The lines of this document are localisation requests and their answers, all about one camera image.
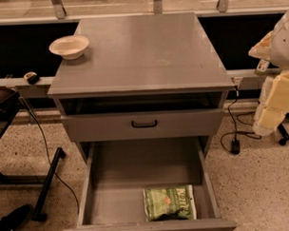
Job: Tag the black drawer handle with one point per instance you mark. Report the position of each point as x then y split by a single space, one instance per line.
143 125

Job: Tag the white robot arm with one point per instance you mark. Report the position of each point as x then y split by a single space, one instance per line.
274 46

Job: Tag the small clear bottle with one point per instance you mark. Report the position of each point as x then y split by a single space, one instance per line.
262 66

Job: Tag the black shoe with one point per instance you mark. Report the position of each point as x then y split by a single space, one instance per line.
15 218

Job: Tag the grey drawer cabinet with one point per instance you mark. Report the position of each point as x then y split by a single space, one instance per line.
142 64

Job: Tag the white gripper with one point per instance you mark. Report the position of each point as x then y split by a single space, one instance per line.
284 47

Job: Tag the green jalapeno chip bag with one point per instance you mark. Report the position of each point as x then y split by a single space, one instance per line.
169 204

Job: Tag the yellow black tape measure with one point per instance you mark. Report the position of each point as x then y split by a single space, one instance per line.
32 77

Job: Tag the black table leg left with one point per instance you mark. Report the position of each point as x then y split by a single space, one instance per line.
43 180

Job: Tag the open grey middle drawer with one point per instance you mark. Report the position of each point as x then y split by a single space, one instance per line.
119 172

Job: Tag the closed grey top drawer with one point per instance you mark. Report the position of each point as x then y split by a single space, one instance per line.
114 127

